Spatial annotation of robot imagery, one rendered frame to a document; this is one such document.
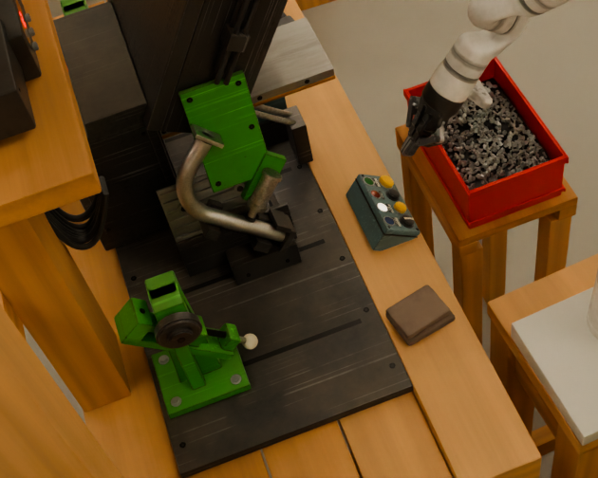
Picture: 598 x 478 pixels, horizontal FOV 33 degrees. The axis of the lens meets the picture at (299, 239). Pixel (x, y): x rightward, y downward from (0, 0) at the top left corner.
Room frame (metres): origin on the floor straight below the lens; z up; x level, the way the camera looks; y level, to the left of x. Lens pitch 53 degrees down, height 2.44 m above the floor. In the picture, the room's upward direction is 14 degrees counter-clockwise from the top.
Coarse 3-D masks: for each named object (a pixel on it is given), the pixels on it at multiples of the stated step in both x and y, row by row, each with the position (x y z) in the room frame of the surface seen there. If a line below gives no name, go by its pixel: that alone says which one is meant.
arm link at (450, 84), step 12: (444, 60) 1.26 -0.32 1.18; (444, 72) 1.24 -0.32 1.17; (456, 72) 1.23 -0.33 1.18; (432, 84) 1.25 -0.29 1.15; (444, 84) 1.23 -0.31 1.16; (456, 84) 1.22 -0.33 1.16; (468, 84) 1.22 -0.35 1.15; (480, 84) 1.26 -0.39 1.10; (444, 96) 1.22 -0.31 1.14; (456, 96) 1.21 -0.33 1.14; (468, 96) 1.22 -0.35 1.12; (480, 96) 1.22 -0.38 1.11
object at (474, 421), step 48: (288, 0) 1.86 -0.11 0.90; (288, 96) 1.55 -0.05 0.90; (336, 96) 1.52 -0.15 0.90; (336, 144) 1.38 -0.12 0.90; (336, 192) 1.26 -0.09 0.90; (384, 288) 1.01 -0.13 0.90; (432, 336) 0.89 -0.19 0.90; (432, 384) 0.80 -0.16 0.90; (480, 384) 0.78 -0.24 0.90; (432, 432) 0.73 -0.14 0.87; (480, 432) 0.69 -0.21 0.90; (528, 432) 0.67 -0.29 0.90
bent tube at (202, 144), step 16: (192, 128) 1.21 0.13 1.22; (208, 144) 1.18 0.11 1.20; (192, 160) 1.18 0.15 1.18; (192, 176) 1.17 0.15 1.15; (192, 192) 1.16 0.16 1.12; (192, 208) 1.15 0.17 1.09; (208, 208) 1.16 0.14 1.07; (224, 224) 1.14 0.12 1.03; (240, 224) 1.14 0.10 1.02; (256, 224) 1.14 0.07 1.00; (272, 224) 1.15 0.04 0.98; (272, 240) 1.14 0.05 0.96
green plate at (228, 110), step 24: (240, 72) 1.26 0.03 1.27; (192, 96) 1.24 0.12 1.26; (216, 96) 1.24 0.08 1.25; (240, 96) 1.24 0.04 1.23; (192, 120) 1.23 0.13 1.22; (216, 120) 1.23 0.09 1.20; (240, 120) 1.23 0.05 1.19; (240, 144) 1.21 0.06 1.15; (264, 144) 1.22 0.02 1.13; (216, 168) 1.20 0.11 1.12; (240, 168) 1.20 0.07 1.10
